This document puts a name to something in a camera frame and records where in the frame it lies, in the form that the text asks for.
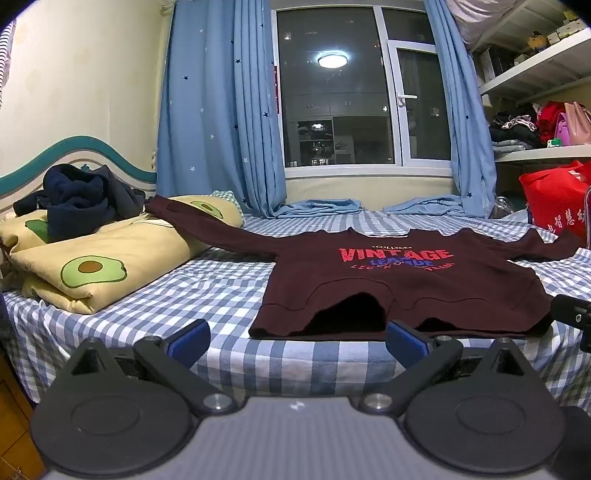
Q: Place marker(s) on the yellow avocado print quilt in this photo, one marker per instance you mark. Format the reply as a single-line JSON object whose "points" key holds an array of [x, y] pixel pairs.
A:
{"points": [[115, 258]]}

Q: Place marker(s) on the teal striped headboard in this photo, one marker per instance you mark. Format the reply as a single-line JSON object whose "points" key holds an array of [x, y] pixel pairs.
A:
{"points": [[92, 152]]}

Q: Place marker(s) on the yellow toy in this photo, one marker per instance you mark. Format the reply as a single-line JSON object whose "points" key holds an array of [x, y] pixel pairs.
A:
{"points": [[538, 40]]}

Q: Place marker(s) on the blue star curtain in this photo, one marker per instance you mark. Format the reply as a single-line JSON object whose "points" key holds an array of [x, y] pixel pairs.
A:
{"points": [[207, 115], [466, 138]]}

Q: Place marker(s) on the folded grey clothes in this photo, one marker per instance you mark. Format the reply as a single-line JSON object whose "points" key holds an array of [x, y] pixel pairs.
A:
{"points": [[510, 146]]}

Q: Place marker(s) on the blue checked bed sheet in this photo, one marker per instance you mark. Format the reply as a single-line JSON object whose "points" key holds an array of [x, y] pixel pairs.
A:
{"points": [[194, 295]]}

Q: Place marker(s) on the clear plastic bag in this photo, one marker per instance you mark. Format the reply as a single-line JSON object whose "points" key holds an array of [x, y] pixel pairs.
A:
{"points": [[505, 207]]}

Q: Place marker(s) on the black clothes heap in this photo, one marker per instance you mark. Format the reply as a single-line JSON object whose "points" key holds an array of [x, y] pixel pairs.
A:
{"points": [[515, 131]]}

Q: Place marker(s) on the red shopping bag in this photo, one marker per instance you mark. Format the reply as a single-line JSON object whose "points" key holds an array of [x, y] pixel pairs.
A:
{"points": [[554, 198]]}

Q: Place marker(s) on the white framed window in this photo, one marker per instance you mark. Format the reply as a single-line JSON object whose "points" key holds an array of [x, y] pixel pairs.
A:
{"points": [[337, 92]]}

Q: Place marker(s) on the green checked pillow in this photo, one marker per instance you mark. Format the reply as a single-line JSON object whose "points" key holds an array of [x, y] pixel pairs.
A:
{"points": [[231, 198]]}

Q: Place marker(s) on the red cloth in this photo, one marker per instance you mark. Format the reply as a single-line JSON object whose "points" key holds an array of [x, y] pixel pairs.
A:
{"points": [[549, 117]]}

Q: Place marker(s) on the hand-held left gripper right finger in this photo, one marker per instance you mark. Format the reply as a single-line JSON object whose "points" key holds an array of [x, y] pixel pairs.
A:
{"points": [[406, 344]]}

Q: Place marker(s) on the maroon printed sweatshirt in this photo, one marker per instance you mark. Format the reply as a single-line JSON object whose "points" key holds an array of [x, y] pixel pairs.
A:
{"points": [[369, 286]]}

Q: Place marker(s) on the white shelf unit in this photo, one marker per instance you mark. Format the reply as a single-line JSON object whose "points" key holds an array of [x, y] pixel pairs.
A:
{"points": [[531, 78]]}

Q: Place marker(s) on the striped hanging cloth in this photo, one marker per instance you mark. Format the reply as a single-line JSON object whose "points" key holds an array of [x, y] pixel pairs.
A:
{"points": [[5, 64]]}

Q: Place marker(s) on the pink handbag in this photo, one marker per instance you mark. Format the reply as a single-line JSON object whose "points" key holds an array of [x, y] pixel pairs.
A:
{"points": [[575, 124]]}

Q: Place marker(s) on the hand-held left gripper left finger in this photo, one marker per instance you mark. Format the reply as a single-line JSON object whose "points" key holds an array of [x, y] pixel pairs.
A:
{"points": [[191, 341]]}

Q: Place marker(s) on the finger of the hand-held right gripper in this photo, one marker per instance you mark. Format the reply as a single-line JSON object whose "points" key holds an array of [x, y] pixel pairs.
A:
{"points": [[570, 309]]}

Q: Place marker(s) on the dark navy clothes pile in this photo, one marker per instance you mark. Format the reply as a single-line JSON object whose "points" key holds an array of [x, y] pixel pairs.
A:
{"points": [[74, 203]]}

